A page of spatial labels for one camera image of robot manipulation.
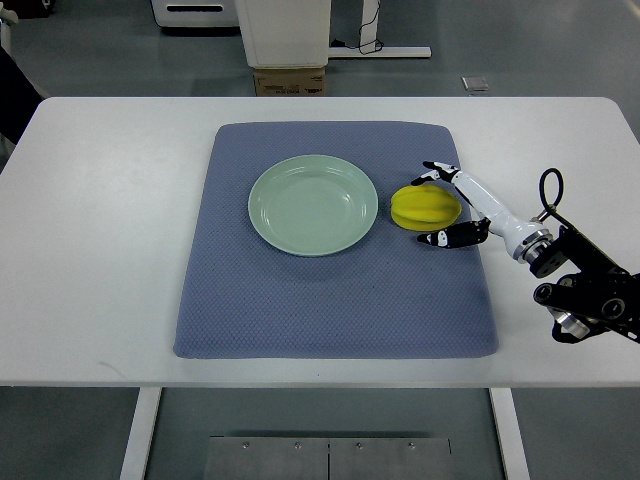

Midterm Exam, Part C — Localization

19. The right white table leg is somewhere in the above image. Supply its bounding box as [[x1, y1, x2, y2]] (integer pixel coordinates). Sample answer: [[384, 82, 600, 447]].
[[489, 388, 531, 480]]

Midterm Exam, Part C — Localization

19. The left white table leg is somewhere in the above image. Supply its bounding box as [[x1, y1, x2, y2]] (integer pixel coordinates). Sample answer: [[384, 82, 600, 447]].
[[119, 387, 162, 480]]

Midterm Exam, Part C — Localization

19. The grey floor plate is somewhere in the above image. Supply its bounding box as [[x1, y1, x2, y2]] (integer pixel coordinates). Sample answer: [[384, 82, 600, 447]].
[[461, 76, 489, 93]]

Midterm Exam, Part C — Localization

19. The cardboard box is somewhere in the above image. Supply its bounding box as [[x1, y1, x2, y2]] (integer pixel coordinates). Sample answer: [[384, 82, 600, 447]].
[[253, 67, 326, 97]]

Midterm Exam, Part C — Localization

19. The white table leg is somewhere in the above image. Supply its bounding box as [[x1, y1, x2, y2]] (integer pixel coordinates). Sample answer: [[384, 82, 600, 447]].
[[489, 388, 531, 480], [119, 387, 162, 480]]

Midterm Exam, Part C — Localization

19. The white appliance with slot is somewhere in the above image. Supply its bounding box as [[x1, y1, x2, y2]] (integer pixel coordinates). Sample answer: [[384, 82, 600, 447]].
[[150, 0, 239, 28]]

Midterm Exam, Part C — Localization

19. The yellow starfruit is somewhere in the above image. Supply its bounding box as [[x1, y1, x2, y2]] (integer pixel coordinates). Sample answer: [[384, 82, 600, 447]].
[[391, 185, 462, 232]]

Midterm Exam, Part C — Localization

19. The blue textured mat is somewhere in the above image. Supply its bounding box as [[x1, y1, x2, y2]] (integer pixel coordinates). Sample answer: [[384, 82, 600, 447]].
[[174, 121, 499, 359]]

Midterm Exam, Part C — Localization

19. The light green plate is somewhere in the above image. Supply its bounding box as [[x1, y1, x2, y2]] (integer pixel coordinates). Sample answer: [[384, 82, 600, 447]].
[[247, 155, 379, 257]]

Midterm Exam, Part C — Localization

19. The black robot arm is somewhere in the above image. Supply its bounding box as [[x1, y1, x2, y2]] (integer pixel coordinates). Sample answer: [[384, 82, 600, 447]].
[[530, 168, 639, 344]]

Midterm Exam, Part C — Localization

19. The black cable on floor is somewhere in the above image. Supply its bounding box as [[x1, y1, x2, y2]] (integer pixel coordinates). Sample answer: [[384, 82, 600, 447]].
[[330, 0, 384, 55]]

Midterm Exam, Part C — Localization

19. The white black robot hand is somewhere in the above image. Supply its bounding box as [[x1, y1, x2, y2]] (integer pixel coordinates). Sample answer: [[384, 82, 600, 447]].
[[411, 161, 553, 264]]

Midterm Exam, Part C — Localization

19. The white desk leg base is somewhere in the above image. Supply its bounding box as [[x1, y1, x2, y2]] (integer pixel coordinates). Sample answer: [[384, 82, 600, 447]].
[[328, 0, 432, 59]]

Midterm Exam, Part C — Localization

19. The white cabinet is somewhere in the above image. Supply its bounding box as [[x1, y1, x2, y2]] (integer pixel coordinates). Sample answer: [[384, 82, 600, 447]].
[[234, 0, 331, 69]]

